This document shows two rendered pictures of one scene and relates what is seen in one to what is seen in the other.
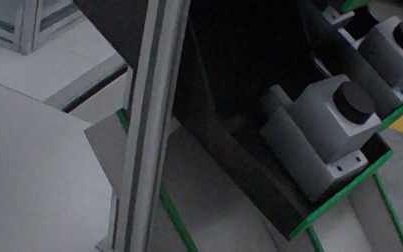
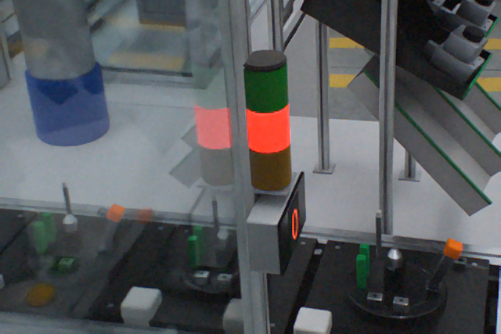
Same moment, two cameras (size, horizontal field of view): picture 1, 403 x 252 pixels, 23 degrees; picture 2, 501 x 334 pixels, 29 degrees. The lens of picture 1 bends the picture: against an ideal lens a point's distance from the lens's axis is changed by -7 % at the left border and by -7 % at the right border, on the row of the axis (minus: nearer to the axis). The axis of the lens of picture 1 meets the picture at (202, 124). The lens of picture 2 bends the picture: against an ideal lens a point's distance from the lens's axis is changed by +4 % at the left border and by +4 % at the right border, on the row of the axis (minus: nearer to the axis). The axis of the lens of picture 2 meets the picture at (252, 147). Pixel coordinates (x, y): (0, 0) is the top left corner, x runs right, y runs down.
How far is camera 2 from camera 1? 83 cm
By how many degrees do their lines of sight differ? 4
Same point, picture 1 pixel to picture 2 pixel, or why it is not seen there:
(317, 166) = (463, 66)
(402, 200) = not seen: hidden behind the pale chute
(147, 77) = (385, 49)
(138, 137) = (384, 76)
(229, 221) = (413, 113)
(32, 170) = not seen: hidden behind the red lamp
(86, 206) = (295, 154)
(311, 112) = (454, 44)
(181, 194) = not seen: hidden behind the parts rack
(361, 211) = (468, 100)
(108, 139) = (361, 85)
